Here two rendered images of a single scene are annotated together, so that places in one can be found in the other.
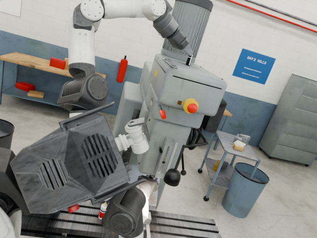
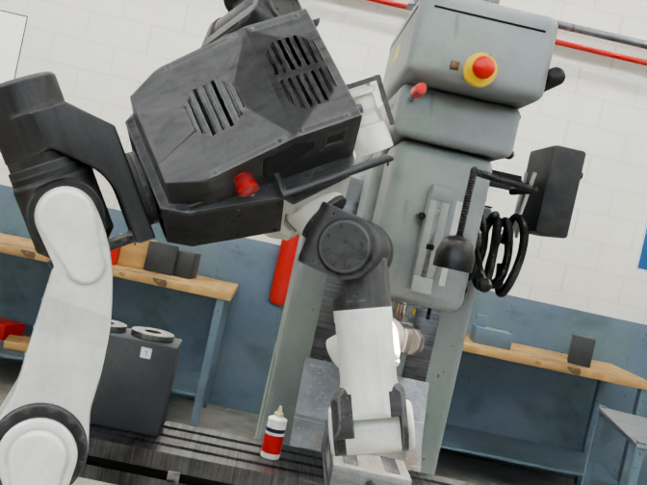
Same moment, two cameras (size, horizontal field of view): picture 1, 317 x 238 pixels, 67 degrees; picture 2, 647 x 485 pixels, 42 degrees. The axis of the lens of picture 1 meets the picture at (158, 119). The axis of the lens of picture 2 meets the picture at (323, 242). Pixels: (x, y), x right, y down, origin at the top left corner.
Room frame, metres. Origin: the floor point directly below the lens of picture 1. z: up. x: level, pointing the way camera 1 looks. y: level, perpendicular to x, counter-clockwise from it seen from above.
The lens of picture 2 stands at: (-0.59, -0.16, 1.44)
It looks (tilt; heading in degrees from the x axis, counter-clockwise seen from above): 1 degrees down; 10
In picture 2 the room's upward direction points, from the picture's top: 12 degrees clockwise
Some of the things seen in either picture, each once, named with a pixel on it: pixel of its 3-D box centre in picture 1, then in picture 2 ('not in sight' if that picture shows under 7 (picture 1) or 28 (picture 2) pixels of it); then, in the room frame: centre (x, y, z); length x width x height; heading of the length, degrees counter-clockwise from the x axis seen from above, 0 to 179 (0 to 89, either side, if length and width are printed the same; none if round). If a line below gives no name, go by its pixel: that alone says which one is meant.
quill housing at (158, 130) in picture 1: (162, 142); (424, 225); (1.17, -0.06, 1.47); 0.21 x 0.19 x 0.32; 103
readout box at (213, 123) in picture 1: (211, 112); (550, 192); (1.54, -0.32, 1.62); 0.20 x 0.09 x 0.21; 13
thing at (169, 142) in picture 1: (163, 157); (429, 239); (1.06, -0.08, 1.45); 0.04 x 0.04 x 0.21; 13
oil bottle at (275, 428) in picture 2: (104, 209); (274, 431); (1.12, 0.15, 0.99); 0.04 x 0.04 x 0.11
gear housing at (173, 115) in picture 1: (172, 103); (442, 128); (1.21, -0.05, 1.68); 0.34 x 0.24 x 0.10; 13
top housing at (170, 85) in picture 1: (181, 80); (458, 65); (1.18, -0.05, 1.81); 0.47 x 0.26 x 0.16; 13
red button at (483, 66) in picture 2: (192, 107); (482, 67); (0.92, -0.11, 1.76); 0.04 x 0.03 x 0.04; 103
